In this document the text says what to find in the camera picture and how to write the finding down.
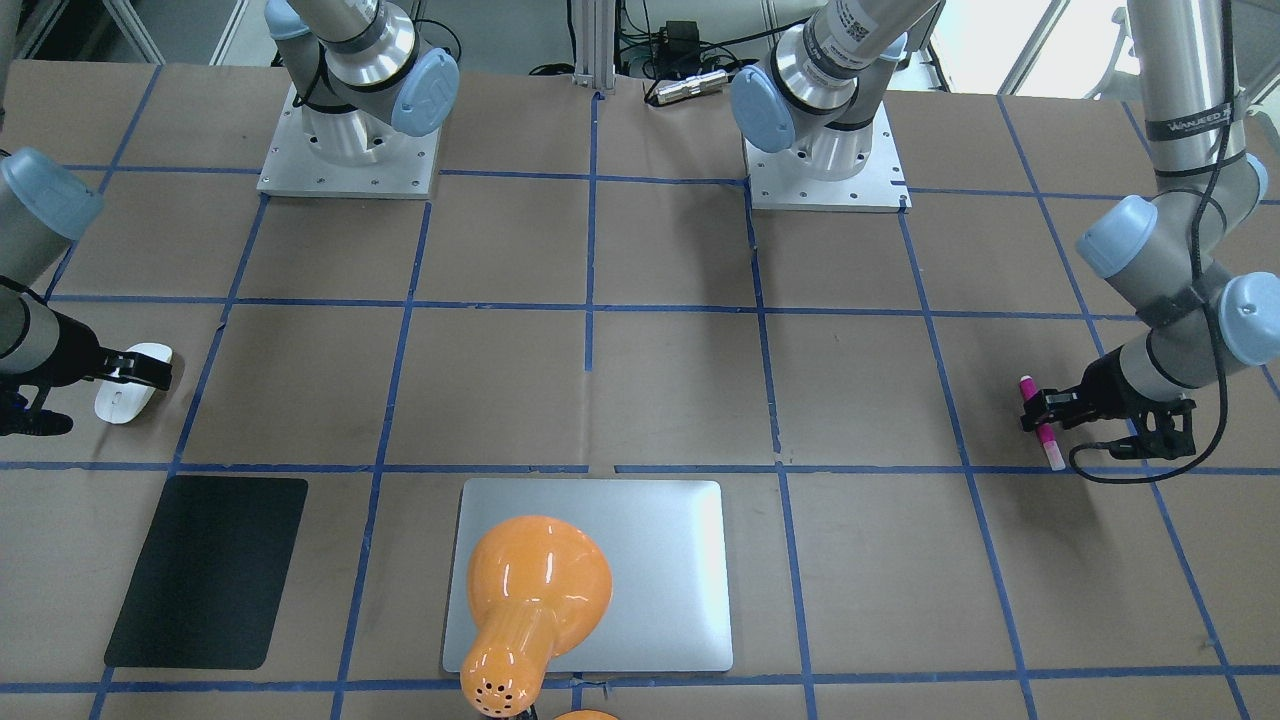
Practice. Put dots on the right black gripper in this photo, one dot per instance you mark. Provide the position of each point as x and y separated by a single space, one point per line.
72 359

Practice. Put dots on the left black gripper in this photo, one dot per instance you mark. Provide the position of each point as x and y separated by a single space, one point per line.
1102 381

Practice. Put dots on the pink marker pen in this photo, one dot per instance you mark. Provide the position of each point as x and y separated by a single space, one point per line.
1029 390

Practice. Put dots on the white computer mouse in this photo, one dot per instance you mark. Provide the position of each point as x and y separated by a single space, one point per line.
122 403

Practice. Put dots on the silver laptop notebook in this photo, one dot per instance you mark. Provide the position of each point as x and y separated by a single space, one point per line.
664 539

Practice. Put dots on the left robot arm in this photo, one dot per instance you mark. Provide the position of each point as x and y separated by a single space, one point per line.
1157 253

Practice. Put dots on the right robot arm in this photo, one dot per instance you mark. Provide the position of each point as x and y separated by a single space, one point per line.
369 98

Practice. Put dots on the black mousepad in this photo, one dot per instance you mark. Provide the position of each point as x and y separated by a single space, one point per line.
207 586

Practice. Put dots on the orange desk lamp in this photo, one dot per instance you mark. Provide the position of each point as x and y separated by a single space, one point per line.
537 587

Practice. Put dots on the silver metal cylinder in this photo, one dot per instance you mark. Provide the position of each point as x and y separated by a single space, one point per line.
667 92

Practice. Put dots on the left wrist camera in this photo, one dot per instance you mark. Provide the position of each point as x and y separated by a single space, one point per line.
1163 430

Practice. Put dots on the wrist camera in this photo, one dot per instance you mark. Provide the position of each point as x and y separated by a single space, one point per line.
20 417
1163 430

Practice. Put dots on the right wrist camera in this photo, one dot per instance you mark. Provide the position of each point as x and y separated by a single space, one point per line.
20 417

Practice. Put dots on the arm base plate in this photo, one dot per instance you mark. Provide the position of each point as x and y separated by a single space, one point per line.
834 170
315 155

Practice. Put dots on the aluminium frame post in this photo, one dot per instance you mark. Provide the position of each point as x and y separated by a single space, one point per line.
594 41

